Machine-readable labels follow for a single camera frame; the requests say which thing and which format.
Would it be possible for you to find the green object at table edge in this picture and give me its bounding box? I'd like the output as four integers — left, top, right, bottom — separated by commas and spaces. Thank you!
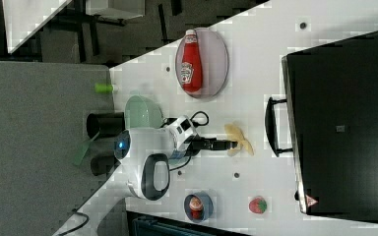
94, 84, 114, 93

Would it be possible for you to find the grey round plate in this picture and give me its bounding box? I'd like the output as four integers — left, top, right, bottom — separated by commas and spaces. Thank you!
175, 29, 228, 98

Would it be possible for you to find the large black round container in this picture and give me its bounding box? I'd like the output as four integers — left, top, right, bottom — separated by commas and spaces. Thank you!
86, 112, 125, 139

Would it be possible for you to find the green perforated colander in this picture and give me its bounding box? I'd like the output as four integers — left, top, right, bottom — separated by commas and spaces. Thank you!
125, 95, 163, 129

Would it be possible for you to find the red plush strawberry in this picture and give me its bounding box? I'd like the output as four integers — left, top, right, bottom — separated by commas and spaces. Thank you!
249, 196, 268, 214

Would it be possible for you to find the black toaster oven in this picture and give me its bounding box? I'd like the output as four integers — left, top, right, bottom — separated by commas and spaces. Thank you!
281, 30, 378, 223

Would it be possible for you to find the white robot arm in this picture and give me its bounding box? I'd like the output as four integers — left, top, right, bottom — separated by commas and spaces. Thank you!
114, 115, 237, 201

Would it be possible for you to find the yellow plush peeled banana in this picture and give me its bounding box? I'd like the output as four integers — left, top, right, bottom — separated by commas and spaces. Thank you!
224, 123, 254, 156

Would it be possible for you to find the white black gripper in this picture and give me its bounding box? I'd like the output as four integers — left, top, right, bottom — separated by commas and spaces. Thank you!
166, 115, 238, 156

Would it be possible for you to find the red white toy in cup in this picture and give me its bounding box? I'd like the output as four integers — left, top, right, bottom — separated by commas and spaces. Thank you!
189, 196, 204, 219

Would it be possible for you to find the small black round container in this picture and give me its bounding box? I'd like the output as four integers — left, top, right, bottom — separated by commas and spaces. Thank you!
91, 155, 119, 176

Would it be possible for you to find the red ketchup bottle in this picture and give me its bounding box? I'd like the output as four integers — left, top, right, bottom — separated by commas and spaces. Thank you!
180, 29, 203, 92

